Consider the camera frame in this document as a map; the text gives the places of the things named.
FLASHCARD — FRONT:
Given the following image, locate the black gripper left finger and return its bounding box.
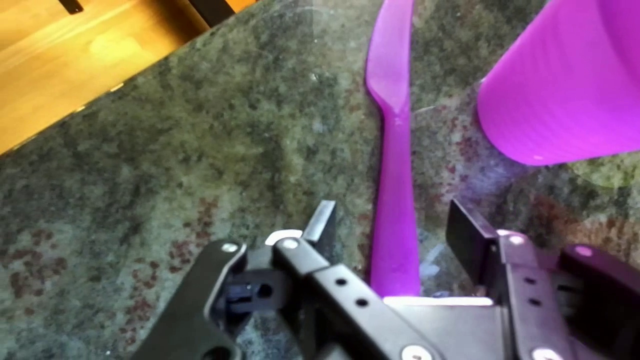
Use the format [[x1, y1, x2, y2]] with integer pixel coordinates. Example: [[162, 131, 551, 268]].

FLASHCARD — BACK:
[[129, 199, 444, 360]]

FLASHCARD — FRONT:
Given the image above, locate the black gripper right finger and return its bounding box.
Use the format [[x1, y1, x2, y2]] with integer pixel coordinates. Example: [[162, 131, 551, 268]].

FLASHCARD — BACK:
[[444, 199, 640, 360]]

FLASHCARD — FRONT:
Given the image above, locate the purple plastic knife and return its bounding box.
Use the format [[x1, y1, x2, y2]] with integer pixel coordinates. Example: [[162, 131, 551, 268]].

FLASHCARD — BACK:
[[361, 0, 426, 300]]

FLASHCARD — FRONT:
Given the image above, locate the purple plastic cup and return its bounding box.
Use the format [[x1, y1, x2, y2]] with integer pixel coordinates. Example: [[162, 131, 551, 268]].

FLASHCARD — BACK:
[[473, 0, 640, 169]]

